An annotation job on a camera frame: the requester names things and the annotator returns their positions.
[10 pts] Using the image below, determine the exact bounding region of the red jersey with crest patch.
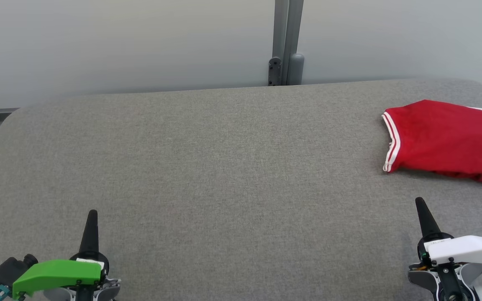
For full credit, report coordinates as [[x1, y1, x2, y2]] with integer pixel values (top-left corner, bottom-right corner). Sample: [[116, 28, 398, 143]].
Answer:
[[381, 99, 482, 184]]

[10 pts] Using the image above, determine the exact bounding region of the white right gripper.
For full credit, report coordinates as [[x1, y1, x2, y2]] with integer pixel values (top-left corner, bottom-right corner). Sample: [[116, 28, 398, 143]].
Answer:
[[408, 197, 482, 301]]

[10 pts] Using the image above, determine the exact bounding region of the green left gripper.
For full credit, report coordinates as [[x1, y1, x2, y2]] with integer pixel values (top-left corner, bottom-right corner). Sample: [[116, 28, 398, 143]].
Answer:
[[12, 209, 121, 301]]

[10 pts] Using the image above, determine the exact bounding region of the grey metal wall post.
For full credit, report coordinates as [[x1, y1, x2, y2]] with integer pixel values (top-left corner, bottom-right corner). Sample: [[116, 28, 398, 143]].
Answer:
[[267, 0, 305, 87]]

